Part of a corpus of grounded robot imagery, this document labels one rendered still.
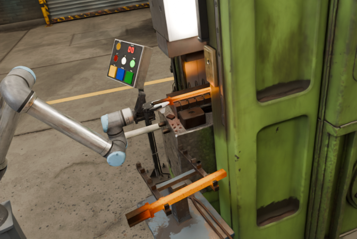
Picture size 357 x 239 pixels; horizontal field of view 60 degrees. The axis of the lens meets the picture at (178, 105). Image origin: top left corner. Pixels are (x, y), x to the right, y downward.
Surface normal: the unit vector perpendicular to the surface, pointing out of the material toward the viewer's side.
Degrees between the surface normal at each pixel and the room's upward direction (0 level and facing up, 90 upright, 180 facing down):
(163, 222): 0
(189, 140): 90
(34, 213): 0
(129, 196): 0
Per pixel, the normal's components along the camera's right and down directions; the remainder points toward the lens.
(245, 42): 0.32, 0.41
